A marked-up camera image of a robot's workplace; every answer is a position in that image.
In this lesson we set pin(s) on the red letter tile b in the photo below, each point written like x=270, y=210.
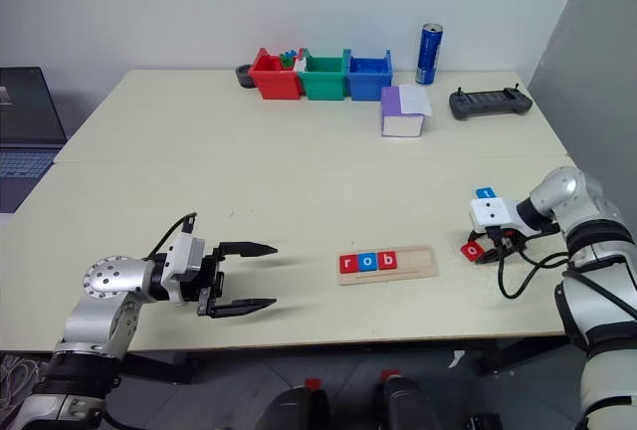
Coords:
x=387, y=261

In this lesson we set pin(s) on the black round holder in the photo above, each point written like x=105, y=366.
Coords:
x=244, y=76

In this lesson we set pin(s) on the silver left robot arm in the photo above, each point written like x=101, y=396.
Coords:
x=107, y=276

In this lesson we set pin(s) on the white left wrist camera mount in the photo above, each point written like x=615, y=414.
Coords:
x=181, y=256

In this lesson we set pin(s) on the green plastic bin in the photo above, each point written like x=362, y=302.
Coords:
x=323, y=84

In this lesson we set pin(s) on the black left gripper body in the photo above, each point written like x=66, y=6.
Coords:
x=214, y=273

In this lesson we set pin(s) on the blue plastic bin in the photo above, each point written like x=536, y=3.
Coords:
x=368, y=84

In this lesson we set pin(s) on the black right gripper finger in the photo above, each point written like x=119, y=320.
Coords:
x=477, y=236
x=490, y=257

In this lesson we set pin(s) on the red letter tile r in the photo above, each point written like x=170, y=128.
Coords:
x=349, y=263

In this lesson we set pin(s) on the blue letter t tile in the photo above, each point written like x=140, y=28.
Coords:
x=485, y=192

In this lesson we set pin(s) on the red plastic bin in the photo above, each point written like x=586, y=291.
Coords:
x=276, y=81

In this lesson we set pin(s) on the dark laptop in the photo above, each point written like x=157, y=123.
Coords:
x=27, y=111

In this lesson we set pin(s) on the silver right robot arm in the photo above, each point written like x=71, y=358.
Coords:
x=562, y=186

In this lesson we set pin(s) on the purple and white box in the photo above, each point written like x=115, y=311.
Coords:
x=403, y=124

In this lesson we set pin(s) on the white paper scrap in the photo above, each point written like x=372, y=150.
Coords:
x=456, y=358

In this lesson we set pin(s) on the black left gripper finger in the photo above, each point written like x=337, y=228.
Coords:
x=239, y=308
x=246, y=250

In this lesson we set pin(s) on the blue letter tile o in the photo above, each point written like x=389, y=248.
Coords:
x=367, y=262

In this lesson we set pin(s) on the blue drink can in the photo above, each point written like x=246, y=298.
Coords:
x=429, y=54

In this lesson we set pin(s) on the wooden letter tray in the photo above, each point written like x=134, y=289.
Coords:
x=415, y=263

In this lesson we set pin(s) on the small red tag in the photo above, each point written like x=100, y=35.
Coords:
x=391, y=375
x=312, y=383

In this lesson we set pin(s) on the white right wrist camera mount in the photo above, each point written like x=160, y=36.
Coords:
x=490, y=211

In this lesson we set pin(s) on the dark rounded shape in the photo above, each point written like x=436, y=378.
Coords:
x=408, y=405
x=293, y=410

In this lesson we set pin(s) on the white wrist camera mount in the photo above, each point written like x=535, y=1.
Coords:
x=490, y=211
x=181, y=256

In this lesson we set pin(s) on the black table leg frame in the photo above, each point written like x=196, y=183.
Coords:
x=507, y=355
x=159, y=367

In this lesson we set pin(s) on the dark grey handheld controller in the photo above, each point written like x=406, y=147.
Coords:
x=490, y=104

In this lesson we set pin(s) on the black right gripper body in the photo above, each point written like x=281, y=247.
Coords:
x=500, y=238

